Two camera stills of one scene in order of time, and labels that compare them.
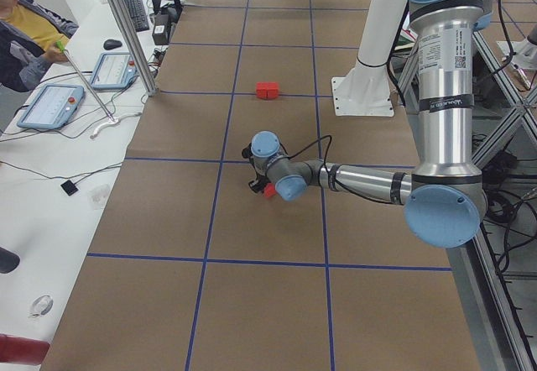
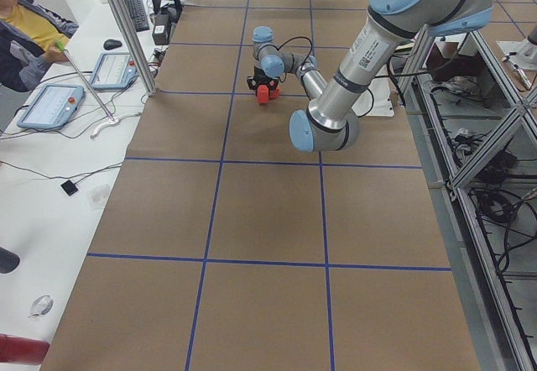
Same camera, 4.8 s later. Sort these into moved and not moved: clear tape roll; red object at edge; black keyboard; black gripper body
Moved: black gripper body
Not moved: black keyboard; red object at edge; clear tape roll
